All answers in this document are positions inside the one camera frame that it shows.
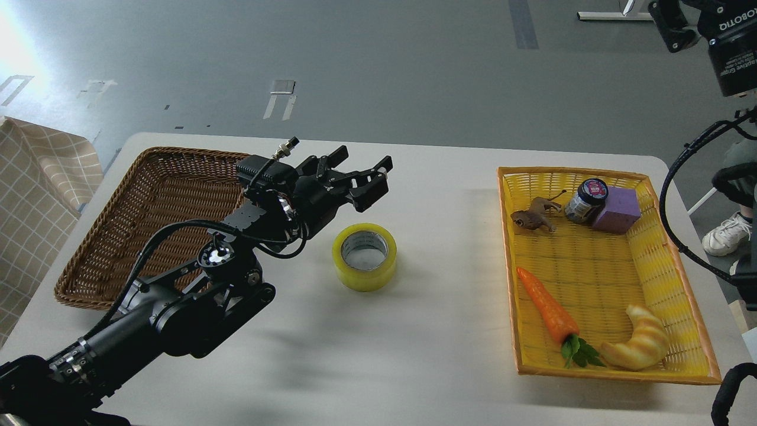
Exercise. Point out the beige checkered cloth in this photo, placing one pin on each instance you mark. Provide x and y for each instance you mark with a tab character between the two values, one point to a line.
47	176

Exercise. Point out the brown toy animal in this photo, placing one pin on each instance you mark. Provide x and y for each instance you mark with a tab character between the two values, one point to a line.
534	217

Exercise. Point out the small dark jar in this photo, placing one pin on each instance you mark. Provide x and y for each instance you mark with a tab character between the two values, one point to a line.
589	197

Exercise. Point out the brown wicker basket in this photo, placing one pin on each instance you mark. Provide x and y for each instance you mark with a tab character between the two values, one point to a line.
163	186

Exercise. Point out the person's white shoe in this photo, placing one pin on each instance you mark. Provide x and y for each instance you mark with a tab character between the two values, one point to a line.
726	238

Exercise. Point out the purple foam block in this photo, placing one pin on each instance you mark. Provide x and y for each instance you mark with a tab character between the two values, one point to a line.
619	213

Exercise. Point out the yellow plastic basket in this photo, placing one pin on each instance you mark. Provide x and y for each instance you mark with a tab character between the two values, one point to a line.
595	275

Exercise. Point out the orange toy carrot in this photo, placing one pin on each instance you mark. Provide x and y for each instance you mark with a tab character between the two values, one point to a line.
560	325

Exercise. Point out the white metal stand base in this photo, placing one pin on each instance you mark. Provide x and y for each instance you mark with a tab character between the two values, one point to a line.
614	16

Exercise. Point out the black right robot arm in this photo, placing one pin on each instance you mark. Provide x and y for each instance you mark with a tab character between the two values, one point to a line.
736	183

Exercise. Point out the toy croissant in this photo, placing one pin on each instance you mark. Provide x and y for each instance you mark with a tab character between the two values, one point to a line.
647	347

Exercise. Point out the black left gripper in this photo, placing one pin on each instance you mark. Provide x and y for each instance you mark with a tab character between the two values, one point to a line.
315	204

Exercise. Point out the yellow tape roll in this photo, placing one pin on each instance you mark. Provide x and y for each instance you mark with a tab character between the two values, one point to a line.
365	257

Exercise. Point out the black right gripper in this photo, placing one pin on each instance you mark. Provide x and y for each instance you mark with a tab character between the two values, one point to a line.
730	29

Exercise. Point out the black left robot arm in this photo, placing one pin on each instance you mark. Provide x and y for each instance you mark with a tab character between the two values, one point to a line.
192	286

